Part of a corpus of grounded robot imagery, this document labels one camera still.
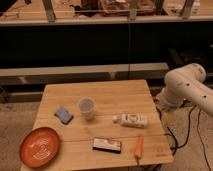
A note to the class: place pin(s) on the long wooden bench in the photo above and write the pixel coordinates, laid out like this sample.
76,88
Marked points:
66,74

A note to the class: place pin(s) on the wooden table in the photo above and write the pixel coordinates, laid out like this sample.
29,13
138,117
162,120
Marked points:
111,98

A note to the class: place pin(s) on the blue sponge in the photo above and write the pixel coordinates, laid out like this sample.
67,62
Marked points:
64,116

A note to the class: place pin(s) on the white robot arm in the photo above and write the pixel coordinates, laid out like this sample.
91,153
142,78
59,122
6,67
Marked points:
186,83

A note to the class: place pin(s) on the orange pepper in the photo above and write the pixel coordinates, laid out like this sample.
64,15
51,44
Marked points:
138,149

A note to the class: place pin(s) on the orange ceramic bowl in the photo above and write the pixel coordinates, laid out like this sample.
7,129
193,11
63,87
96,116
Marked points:
39,147

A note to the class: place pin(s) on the white plastic bottle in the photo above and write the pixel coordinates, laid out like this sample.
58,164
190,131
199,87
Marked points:
131,120

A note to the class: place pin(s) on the black rectangular box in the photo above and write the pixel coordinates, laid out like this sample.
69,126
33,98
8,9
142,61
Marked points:
108,145

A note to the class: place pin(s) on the clear plastic cup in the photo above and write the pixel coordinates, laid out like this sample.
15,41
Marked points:
87,107

